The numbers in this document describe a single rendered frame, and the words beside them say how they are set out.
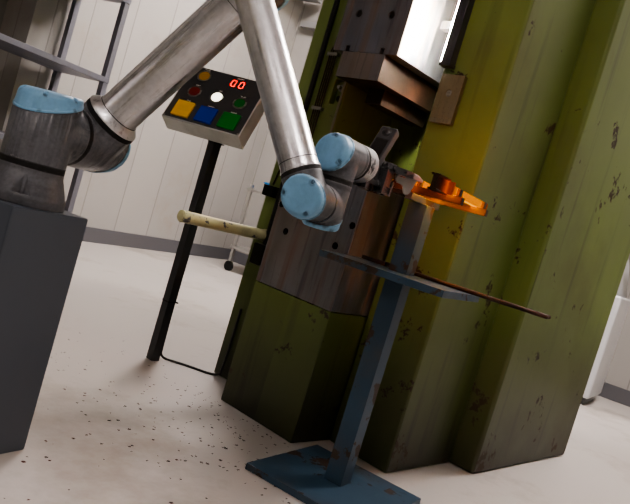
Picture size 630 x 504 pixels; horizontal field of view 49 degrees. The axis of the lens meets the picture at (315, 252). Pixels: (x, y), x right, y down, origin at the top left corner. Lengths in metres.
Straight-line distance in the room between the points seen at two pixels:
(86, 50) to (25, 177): 3.90
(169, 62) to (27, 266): 0.59
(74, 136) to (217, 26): 0.43
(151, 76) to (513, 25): 1.23
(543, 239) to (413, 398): 0.77
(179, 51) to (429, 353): 1.27
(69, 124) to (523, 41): 1.45
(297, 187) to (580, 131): 1.51
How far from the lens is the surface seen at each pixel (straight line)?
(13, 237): 1.67
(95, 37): 5.62
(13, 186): 1.71
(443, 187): 1.84
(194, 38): 1.77
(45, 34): 4.99
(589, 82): 2.79
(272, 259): 2.53
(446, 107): 2.45
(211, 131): 2.72
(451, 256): 2.33
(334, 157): 1.56
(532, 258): 2.69
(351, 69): 2.59
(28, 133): 1.72
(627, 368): 6.16
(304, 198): 1.43
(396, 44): 2.50
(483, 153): 2.36
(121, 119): 1.83
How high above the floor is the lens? 0.78
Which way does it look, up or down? 3 degrees down
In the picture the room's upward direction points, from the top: 17 degrees clockwise
